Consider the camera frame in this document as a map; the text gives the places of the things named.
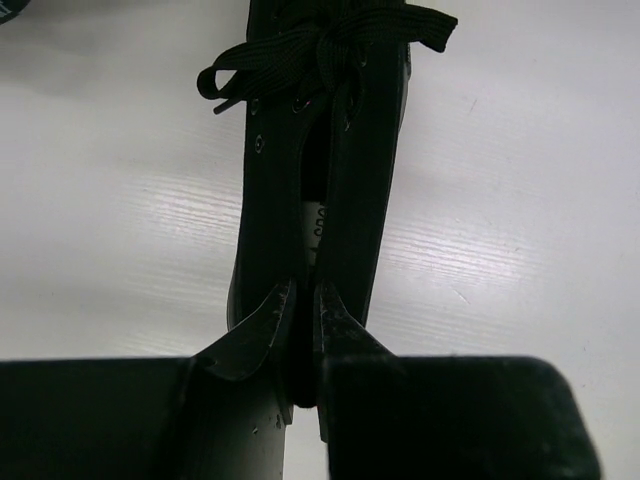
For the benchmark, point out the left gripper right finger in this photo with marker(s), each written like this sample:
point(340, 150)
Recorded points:
point(384, 416)

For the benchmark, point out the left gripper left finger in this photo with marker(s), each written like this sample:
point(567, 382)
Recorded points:
point(220, 414)

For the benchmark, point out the black lace shoe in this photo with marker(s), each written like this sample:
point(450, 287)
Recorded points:
point(325, 87)
point(10, 9)

